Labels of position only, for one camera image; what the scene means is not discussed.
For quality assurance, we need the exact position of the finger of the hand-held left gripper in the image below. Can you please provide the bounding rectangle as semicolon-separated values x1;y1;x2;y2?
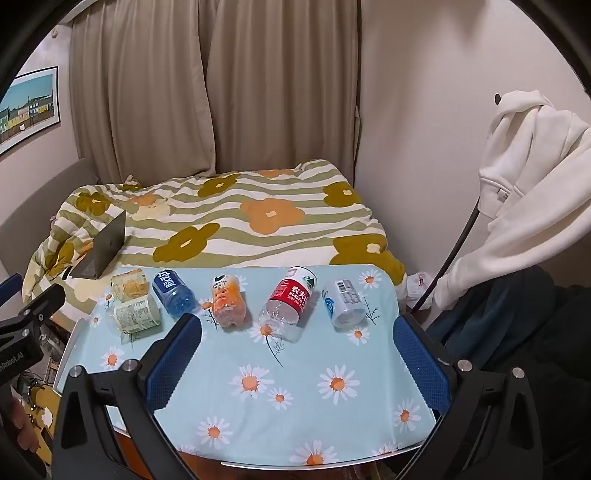
0;283;66;329
0;274;23;304

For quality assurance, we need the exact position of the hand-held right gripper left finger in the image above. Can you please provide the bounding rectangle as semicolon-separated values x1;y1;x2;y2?
53;313;204;480

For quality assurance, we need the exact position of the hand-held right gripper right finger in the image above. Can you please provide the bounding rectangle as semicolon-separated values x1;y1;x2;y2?
392;314;552;480

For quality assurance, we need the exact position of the pale green label plastic cup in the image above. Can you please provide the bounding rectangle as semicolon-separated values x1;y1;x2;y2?
107;294;162;335

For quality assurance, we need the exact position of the blue plastic cup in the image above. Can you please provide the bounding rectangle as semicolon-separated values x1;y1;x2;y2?
152;269;200;318

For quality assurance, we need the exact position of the orange plastic cup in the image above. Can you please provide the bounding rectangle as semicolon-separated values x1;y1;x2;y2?
199;273;247;330

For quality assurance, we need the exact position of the yellow label plastic cup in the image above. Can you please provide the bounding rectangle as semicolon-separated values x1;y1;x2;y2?
110;268;149;301

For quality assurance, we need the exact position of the white label clear plastic cup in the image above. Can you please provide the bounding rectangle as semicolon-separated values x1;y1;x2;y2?
321;278;370;329

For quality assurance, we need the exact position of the red label clear plastic cup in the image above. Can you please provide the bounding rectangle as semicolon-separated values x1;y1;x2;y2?
249;266;319;343

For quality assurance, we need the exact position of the person's left hand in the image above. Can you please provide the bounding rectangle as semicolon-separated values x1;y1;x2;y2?
9;397;41;455

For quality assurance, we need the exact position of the yellow patterned cloth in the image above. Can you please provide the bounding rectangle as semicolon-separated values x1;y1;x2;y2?
27;382;60;462

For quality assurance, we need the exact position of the dark grey laptop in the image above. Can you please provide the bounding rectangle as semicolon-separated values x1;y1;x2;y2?
69;210;127;280

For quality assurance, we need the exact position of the grey headboard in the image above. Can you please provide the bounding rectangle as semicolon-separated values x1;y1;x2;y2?
0;157;100;274

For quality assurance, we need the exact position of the white plastic bag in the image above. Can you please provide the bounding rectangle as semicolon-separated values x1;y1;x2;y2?
397;271;437;311

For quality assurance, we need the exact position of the dark blue garment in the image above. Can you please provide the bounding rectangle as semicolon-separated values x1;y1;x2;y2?
425;265;566;372

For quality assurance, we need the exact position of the light blue daisy tablecloth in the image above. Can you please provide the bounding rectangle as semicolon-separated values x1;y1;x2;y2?
69;264;438;466

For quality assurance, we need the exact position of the black garment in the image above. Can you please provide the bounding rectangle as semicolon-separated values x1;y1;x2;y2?
480;277;591;468

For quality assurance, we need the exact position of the black coat rack pole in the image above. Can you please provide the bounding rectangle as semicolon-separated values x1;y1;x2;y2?
410;93;505;315

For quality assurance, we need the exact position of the striped floral blanket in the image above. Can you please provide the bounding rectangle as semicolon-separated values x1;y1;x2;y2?
22;159;408;321

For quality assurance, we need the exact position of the white hoodie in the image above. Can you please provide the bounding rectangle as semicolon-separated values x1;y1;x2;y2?
433;90;591;311

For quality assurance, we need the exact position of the beige curtain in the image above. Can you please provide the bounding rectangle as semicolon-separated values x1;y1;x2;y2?
68;0;218;185
198;0;362;182

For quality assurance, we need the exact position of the wall poster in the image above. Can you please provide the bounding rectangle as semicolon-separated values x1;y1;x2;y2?
0;66;61;156

